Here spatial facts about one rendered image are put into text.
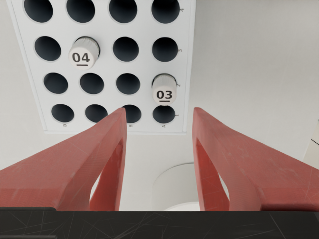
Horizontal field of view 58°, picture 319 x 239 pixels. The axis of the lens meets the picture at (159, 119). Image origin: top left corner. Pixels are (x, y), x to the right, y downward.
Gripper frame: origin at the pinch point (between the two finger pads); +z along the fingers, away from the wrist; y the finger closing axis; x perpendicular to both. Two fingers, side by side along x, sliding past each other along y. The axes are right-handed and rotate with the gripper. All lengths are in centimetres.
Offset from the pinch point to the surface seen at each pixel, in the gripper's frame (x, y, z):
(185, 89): 0.0, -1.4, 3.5
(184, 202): 9.0, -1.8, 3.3
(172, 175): 9.4, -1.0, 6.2
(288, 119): 4.6, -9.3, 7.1
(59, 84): 0.3, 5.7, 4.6
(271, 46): -0.9, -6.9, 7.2
